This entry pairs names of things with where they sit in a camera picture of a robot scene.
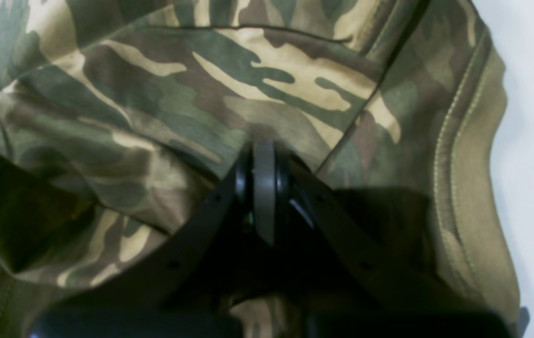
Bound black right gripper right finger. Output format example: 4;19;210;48
274;143;512;338

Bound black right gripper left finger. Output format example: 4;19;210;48
28;144;253;338

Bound camouflage T-shirt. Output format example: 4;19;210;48
0;0;521;338

